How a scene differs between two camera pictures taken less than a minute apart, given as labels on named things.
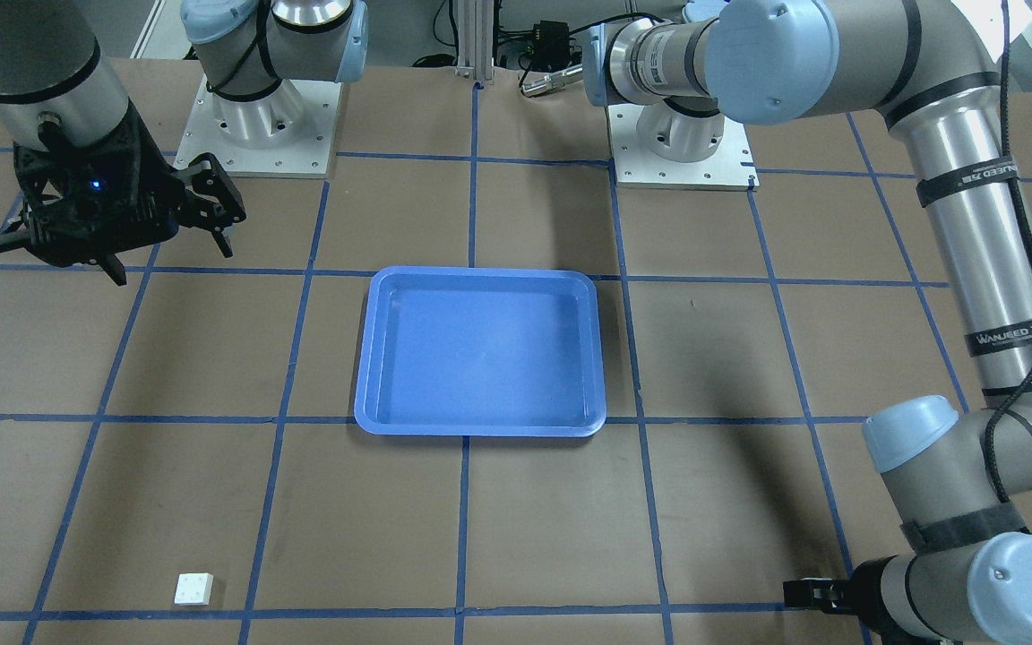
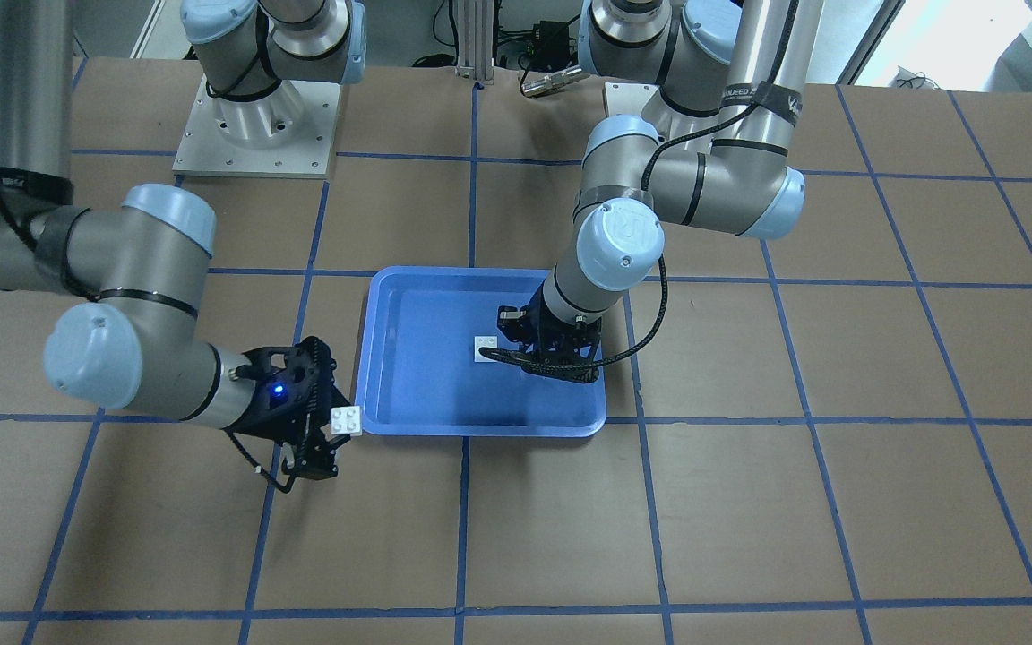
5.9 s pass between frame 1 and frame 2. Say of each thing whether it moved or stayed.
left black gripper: moved
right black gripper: moved
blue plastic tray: stayed
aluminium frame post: stayed
